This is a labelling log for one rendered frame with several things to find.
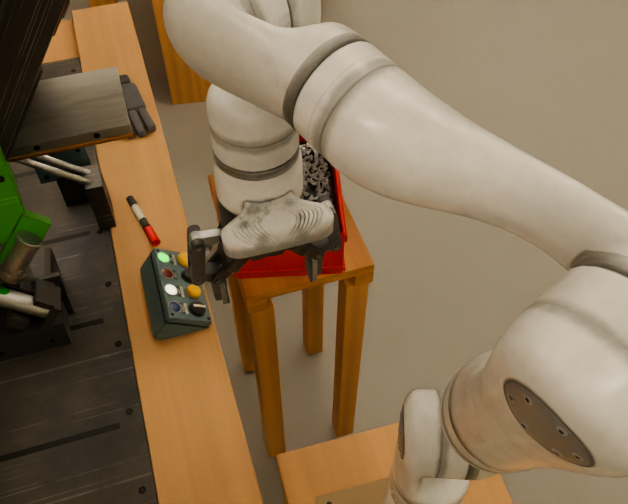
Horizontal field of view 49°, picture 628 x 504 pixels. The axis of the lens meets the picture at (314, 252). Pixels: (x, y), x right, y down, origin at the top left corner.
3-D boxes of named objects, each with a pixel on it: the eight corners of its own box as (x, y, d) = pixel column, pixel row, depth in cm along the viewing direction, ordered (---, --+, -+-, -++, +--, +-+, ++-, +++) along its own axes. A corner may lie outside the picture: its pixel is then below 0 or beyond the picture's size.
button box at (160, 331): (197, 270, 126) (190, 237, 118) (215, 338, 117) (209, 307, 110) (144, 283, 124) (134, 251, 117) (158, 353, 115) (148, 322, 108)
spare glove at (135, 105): (85, 92, 152) (82, 83, 150) (133, 79, 155) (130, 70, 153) (108, 149, 140) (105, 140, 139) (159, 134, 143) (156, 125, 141)
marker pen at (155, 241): (126, 202, 131) (124, 196, 130) (134, 199, 132) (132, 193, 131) (153, 248, 124) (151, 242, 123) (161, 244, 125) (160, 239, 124)
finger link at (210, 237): (234, 215, 63) (236, 231, 65) (184, 226, 62) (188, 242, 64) (240, 234, 62) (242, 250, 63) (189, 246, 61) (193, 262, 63)
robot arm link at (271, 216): (227, 264, 54) (219, 212, 49) (198, 168, 61) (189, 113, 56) (337, 237, 56) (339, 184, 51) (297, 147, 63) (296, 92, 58)
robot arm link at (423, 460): (404, 454, 68) (388, 514, 81) (501, 460, 67) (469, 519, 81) (402, 371, 74) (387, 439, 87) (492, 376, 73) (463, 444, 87)
